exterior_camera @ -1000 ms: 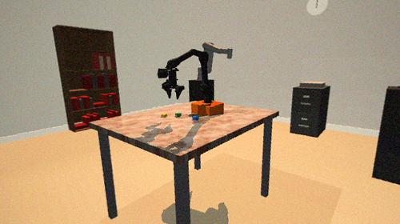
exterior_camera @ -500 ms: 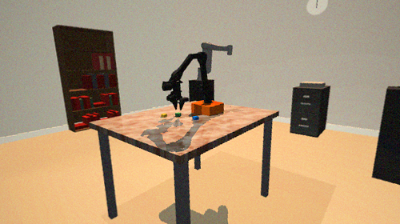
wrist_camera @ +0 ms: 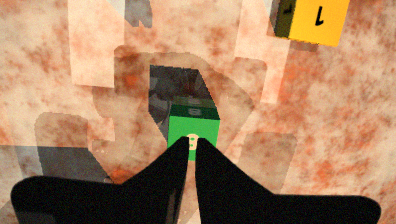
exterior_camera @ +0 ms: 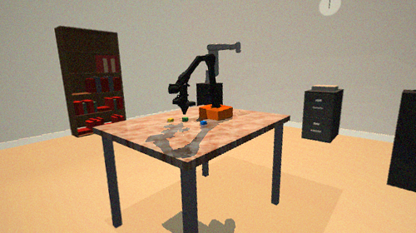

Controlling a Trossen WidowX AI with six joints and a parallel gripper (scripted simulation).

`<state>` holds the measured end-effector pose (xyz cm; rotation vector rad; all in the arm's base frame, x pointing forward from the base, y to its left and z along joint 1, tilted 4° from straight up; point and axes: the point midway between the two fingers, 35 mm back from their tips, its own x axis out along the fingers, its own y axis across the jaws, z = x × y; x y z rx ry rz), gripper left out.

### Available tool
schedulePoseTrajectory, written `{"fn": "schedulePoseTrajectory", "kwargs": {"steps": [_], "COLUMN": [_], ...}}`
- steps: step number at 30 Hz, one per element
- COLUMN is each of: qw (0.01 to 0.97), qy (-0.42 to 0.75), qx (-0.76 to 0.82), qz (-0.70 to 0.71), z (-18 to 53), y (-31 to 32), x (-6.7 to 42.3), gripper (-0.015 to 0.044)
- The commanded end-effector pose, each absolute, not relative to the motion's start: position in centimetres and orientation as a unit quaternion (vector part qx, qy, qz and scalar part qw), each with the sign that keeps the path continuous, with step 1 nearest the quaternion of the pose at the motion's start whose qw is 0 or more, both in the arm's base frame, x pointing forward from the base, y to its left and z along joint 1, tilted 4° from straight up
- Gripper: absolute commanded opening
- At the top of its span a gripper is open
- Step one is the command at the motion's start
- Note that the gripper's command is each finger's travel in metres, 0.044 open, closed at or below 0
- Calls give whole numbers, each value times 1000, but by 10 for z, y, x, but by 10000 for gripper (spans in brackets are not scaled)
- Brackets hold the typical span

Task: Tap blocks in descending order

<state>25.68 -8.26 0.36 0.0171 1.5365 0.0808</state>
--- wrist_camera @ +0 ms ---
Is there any green block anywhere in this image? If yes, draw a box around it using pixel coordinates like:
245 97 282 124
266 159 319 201
167 104 220 161

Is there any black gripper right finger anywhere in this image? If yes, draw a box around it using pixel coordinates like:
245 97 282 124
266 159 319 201
195 138 382 224

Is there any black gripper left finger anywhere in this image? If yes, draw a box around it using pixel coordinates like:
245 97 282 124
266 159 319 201
10 136 190 224

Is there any orange block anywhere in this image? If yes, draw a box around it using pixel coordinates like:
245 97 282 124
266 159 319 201
276 0 350 47

